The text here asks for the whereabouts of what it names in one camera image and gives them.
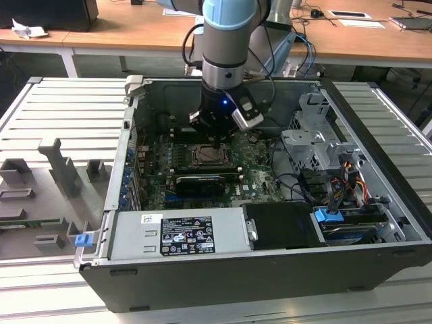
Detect blue cable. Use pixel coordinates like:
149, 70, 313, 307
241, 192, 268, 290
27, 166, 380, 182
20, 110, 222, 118
292, 32, 317, 78

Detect white paper sheet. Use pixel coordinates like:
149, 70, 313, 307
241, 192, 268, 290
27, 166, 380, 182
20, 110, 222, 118
338, 19, 387, 30

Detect blue plastic latch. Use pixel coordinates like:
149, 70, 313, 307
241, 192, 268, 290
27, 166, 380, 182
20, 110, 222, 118
74, 233, 94, 249

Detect white plastic holder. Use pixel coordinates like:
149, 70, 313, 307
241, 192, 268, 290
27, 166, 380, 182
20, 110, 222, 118
281, 59, 300, 77

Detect grey power supply unit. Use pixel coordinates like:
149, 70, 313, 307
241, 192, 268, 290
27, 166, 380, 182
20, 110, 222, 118
107, 206, 257, 261

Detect wooden desk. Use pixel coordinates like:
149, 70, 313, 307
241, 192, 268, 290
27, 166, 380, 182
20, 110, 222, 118
0, 0, 432, 79

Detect blue disk carrier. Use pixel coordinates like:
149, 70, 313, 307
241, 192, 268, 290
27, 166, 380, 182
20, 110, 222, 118
312, 206, 389, 246

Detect silver square CPU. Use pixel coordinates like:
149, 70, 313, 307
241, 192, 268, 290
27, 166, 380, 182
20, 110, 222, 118
198, 148, 222, 162

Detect crumpled white paper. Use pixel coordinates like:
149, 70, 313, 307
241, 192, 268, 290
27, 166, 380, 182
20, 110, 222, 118
11, 18, 49, 41

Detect white wrist camera, black bracket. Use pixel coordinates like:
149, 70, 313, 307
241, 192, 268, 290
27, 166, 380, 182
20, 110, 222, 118
231, 87, 265, 131

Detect green motherboard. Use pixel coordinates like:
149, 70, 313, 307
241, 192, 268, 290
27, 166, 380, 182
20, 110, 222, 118
136, 130, 294, 210

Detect black plastic shroud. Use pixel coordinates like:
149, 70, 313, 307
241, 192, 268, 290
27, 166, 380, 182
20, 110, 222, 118
242, 202, 327, 251

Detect silver metal drive cage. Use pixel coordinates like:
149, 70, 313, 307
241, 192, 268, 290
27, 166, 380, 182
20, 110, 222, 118
279, 91, 369, 176

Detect coloured wire bundle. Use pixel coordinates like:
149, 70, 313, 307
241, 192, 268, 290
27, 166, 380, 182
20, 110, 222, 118
329, 161, 368, 207

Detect black open PC case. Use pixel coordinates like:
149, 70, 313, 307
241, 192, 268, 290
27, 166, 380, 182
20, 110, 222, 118
72, 74, 432, 313

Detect grey laptop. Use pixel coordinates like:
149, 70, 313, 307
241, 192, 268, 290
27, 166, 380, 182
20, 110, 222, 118
389, 15, 432, 33

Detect CPU socket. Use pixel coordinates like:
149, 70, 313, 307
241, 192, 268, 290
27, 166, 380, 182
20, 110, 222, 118
189, 142, 236, 169

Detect black graphics card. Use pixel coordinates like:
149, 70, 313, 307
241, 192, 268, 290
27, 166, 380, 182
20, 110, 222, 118
173, 172, 227, 199

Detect black cable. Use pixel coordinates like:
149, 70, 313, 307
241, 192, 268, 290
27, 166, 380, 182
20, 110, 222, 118
269, 136, 340, 217

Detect black box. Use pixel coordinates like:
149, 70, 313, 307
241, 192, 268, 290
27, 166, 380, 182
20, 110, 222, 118
0, 0, 99, 33

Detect green RAM stick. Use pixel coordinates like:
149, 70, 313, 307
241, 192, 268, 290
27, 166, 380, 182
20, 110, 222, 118
0, 219, 63, 229

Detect grey parts rack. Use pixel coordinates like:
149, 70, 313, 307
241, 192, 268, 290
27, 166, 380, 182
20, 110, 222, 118
0, 136, 115, 261

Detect metal socket cover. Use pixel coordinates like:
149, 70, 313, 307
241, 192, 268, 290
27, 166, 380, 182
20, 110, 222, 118
191, 143, 234, 167

